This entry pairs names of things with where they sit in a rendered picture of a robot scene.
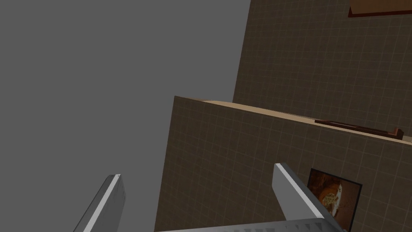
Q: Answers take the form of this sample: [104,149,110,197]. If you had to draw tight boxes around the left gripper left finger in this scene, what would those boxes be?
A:
[73,174,126,232]

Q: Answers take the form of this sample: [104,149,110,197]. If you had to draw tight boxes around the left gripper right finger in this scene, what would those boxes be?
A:
[272,163,348,232]

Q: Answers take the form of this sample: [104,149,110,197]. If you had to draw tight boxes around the tan wooden panel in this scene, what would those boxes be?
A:
[348,0,412,18]

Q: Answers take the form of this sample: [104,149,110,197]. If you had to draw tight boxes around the brown framed wall picture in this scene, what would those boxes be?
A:
[307,168,363,232]

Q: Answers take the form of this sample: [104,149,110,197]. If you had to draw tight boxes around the dark red wooden frame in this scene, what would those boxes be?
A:
[314,120,404,141]

